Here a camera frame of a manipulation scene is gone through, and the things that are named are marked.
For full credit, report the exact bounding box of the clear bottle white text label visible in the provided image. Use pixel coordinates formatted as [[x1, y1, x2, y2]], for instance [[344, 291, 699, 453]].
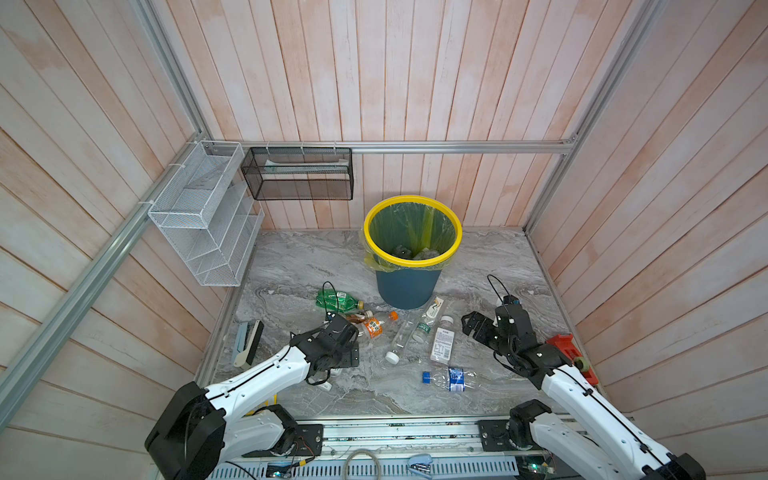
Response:
[[430, 315, 455, 365]]

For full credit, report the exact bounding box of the green plastic bottle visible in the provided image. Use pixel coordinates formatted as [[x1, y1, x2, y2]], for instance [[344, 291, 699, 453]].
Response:
[[315, 289, 364, 314]]

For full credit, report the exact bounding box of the crushed clear bottle bird label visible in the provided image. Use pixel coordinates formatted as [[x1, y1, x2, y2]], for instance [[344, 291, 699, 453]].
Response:
[[423, 296, 444, 324]]

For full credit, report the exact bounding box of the blue label blue cap bottle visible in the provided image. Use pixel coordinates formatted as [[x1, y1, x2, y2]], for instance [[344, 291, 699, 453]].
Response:
[[421, 366, 479, 393]]

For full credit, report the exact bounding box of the clear bottle white cap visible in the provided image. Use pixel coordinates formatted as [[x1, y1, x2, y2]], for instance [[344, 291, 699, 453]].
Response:
[[385, 318, 418, 365]]

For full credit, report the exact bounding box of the brown label plastic bottle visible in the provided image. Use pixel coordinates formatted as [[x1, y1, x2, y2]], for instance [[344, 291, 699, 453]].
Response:
[[344, 310, 374, 324]]

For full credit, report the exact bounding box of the clear bottle white green label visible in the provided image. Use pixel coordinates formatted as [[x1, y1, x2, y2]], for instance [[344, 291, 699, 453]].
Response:
[[411, 317, 434, 344]]

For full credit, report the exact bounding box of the clear bottle orange cap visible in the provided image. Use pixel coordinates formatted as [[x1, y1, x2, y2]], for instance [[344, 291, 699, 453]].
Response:
[[413, 247, 441, 261]]

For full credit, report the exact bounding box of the red blue label bottle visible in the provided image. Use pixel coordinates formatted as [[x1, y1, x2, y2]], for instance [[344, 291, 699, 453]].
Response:
[[391, 245, 413, 260]]

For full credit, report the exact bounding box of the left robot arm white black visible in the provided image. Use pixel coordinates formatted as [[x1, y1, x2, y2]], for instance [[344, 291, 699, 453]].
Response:
[[144, 313, 359, 479]]

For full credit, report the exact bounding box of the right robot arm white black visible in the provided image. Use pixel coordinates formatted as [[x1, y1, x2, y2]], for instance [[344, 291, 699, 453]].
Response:
[[461, 295, 706, 479]]

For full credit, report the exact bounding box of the blue bin with yellow rim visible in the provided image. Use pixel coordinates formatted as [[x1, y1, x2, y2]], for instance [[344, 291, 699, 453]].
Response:
[[361, 195, 463, 310]]

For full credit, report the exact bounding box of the yellow-green bin liner bag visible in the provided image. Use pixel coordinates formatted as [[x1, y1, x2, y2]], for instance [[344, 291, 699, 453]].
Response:
[[361, 195, 463, 273]]

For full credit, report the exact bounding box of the white black eraser brush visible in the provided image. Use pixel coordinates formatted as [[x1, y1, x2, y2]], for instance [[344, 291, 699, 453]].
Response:
[[232, 321, 264, 369]]

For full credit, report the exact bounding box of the blue clip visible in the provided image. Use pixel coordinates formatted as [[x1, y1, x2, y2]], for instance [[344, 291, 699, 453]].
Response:
[[407, 454, 433, 479]]

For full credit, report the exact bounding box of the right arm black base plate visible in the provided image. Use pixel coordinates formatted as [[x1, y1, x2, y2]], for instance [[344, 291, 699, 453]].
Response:
[[477, 417, 551, 452]]

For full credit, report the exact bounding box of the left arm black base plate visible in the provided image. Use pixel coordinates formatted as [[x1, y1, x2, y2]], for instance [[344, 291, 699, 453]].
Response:
[[266, 423, 324, 457]]

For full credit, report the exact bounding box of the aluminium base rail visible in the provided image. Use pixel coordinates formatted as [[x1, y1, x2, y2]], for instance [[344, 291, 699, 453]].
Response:
[[151, 415, 650, 466]]

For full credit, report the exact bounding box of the grey looped cable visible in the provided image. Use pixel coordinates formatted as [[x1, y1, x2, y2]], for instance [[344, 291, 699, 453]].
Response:
[[340, 448, 383, 480]]

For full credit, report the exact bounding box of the black mesh wall basket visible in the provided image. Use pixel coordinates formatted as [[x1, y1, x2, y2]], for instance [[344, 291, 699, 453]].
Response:
[[241, 146, 354, 201]]

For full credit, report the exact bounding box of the white wire mesh shelf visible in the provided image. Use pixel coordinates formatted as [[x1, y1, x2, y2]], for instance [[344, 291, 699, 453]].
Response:
[[149, 141, 264, 287]]

